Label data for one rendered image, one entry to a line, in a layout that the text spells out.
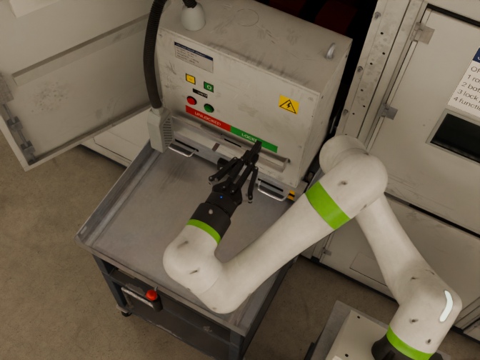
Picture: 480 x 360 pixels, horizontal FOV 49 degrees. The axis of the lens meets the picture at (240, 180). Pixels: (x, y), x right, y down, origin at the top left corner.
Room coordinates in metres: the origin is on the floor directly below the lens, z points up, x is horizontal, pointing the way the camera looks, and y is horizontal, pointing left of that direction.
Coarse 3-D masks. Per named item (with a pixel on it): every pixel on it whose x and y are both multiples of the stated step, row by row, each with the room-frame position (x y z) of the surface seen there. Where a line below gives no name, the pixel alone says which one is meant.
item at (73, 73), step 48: (0, 0) 1.03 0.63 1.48; (48, 0) 1.08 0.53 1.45; (96, 0) 1.19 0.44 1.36; (144, 0) 1.28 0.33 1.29; (0, 48) 1.00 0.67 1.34; (48, 48) 1.08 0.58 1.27; (96, 48) 1.15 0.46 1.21; (0, 96) 0.95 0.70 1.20; (48, 96) 1.05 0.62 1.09; (96, 96) 1.14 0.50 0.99; (144, 96) 1.25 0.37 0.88; (48, 144) 1.01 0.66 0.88
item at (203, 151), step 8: (176, 136) 1.05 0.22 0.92; (184, 136) 1.05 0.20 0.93; (176, 144) 1.05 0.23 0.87; (184, 144) 1.04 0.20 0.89; (192, 144) 1.02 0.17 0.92; (200, 144) 1.02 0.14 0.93; (200, 152) 1.01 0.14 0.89; (208, 152) 1.00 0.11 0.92; (216, 152) 0.99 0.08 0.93; (216, 160) 0.98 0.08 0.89; (248, 176) 0.93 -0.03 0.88; (264, 176) 0.91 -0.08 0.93; (264, 184) 0.91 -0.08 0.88; (272, 184) 0.89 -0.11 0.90; (280, 184) 0.88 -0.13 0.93; (304, 184) 0.89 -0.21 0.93; (280, 192) 0.88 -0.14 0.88; (296, 192) 0.86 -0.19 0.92; (296, 200) 0.86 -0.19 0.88
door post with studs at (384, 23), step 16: (384, 0) 1.05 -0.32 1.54; (400, 0) 1.03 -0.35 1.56; (384, 16) 1.04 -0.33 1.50; (400, 16) 1.03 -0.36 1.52; (368, 32) 1.06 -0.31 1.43; (384, 32) 1.04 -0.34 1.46; (368, 48) 1.05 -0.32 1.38; (384, 48) 1.03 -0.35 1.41; (368, 64) 1.04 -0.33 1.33; (352, 80) 1.06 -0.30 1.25; (368, 80) 1.04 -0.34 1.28; (352, 96) 1.05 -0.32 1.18; (368, 96) 1.03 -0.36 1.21; (352, 112) 1.04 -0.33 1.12; (352, 128) 1.03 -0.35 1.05
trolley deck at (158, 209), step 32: (160, 160) 1.00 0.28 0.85; (192, 160) 1.00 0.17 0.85; (160, 192) 0.87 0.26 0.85; (192, 192) 0.88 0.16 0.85; (256, 192) 0.89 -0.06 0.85; (128, 224) 0.74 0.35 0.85; (160, 224) 0.75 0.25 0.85; (256, 224) 0.77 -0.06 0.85; (128, 256) 0.63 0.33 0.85; (160, 256) 0.64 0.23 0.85; (224, 256) 0.65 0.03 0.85; (160, 288) 0.55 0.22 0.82; (224, 320) 0.45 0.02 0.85
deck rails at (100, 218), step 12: (144, 156) 0.99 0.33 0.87; (156, 156) 1.01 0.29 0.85; (132, 168) 0.93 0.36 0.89; (144, 168) 0.96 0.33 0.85; (312, 168) 1.00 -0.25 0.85; (120, 180) 0.87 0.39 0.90; (132, 180) 0.91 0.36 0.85; (312, 180) 0.91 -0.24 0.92; (108, 192) 0.82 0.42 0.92; (120, 192) 0.86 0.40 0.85; (108, 204) 0.80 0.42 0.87; (120, 204) 0.81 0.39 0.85; (96, 216) 0.75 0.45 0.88; (108, 216) 0.76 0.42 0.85; (96, 228) 0.72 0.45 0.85; (84, 240) 0.67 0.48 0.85; (252, 300) 0.52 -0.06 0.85; (240, 312) 0.46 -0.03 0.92
